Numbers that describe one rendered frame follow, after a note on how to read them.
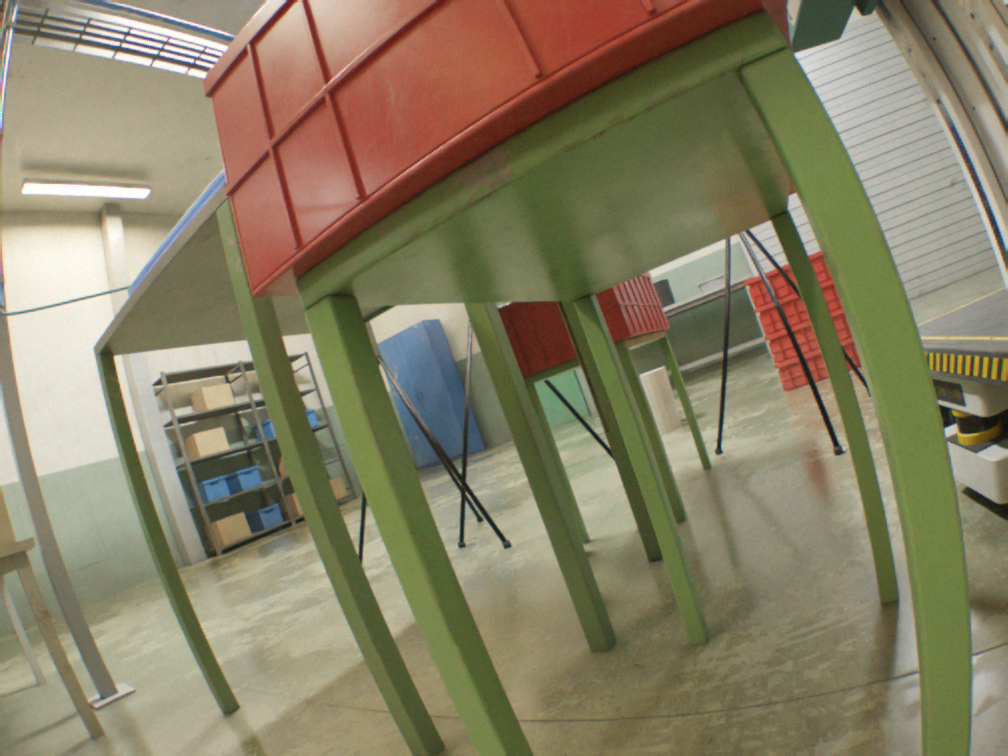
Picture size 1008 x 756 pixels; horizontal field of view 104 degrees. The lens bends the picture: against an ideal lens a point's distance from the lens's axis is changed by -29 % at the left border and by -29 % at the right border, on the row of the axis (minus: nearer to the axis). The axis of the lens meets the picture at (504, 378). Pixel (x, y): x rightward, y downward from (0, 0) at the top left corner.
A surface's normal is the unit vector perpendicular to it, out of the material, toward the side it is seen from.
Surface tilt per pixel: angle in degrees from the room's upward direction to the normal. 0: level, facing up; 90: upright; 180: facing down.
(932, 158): 90
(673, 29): 180
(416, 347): 90
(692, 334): 90
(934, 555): 90
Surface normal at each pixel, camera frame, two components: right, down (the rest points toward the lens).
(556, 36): -0.51, 0.14
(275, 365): 0.81, -0.32
